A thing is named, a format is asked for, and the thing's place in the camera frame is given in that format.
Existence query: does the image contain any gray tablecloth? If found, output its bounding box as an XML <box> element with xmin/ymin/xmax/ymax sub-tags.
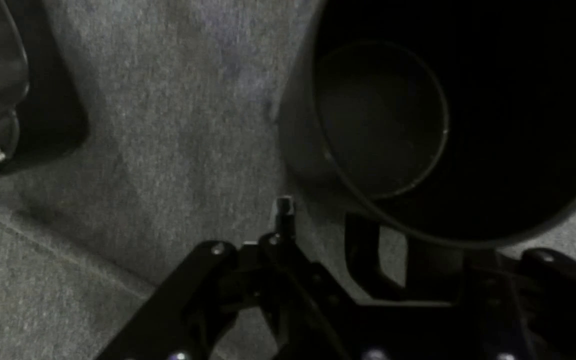
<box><xmin>0</xmin><ymin>0</ymin><xmax>576</xmax><ymax>360</ymax></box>

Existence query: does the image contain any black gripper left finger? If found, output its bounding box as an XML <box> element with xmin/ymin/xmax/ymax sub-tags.
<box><xmin>270</xmin><ymin>194</ymin><xmax>299</xmax><ymax>253</ymax></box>

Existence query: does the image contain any black cup with handle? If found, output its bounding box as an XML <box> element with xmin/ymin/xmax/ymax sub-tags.
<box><xmin>277</xmin><ymin>0</ymin><xmax>576</xmax><ymax>301</ymax></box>

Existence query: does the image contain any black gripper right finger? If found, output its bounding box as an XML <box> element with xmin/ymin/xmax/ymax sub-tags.
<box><xmin>463</xmin><ymin>246</ymin><xmax>528</xmax><ymax>305</ymax></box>

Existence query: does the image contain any black tape dispenser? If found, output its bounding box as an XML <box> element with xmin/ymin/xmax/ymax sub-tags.
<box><xmin>0</xmin><ymin>0</ymin><xmax>92</xmax><ymax>181</ymax></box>

